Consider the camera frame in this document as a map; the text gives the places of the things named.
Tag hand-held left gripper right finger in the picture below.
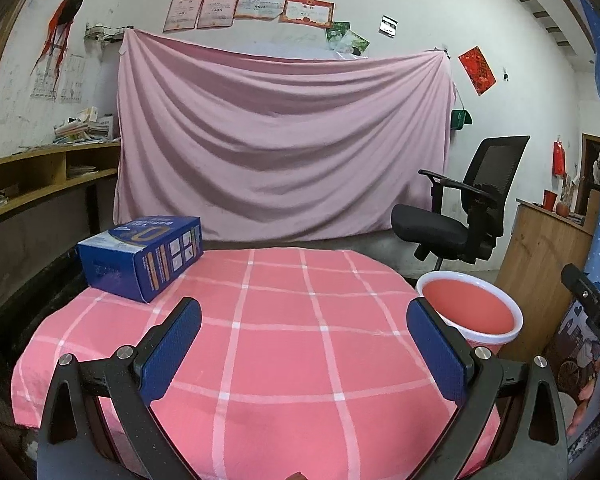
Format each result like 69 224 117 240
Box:
406 297 570 480

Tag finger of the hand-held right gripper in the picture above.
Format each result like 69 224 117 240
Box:
560 263 599 312

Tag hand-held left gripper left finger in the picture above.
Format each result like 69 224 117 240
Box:
37 297 202 480

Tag red plastic bucket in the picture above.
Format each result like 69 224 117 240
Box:
415 270 524 358

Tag person's right hand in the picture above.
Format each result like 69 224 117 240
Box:
566 360 600 438

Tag wooden cabinet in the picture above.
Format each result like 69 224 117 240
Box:
495 199 598 357

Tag blue cardboard box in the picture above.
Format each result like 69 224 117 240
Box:
77 216 203 304

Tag pink checked tablecloth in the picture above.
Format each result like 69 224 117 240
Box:
11 247 503 480

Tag black office chair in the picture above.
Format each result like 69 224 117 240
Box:
391 135 531 273

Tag curved wooden shelf desk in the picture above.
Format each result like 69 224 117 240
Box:
0 140 123 226

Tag pink hanging sheet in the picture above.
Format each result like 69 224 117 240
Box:
114 29 456 242

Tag stack of newspapers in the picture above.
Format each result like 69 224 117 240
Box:
54 107 116 146

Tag red and black tassel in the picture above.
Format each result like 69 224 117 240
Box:
32 0 84 86

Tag brown wooden frame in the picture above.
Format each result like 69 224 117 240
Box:
577 132 600 216

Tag red wall poster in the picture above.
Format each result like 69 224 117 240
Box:
458 46 497 95

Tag white wall papers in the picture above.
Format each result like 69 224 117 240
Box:
30 55 84 104

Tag green wall photos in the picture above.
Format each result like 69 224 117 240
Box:
326 21 370 56

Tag small wall shelf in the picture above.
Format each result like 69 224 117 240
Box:
84 22 133 44

